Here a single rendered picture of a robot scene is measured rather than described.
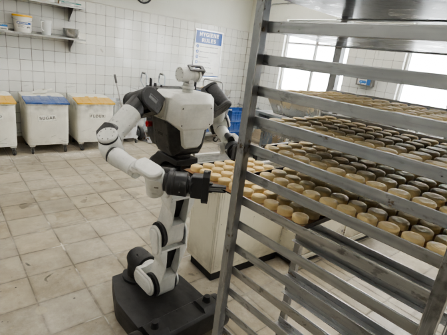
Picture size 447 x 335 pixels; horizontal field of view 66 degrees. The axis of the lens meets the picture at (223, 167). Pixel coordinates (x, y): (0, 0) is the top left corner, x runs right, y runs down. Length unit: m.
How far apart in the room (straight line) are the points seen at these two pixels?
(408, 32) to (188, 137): 1.07
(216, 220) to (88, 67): 4.15
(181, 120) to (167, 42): 5.04
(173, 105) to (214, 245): 1.23
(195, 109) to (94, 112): 3.90
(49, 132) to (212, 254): 3.44
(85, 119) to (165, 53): 2.01
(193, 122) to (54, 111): 3.81
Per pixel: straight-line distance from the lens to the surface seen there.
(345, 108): 0.90
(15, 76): 5.79
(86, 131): 5.47
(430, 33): 0.85
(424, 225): 1.04
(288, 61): 1.00
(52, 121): 5.30
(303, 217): 1.07
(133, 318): 2.12
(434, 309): 0.89
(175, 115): 1.57
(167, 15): 6.56
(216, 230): 2.43
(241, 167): 1.09
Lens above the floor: 1.59
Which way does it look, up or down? 18 degrees down
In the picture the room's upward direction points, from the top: 7 degrees clockwise
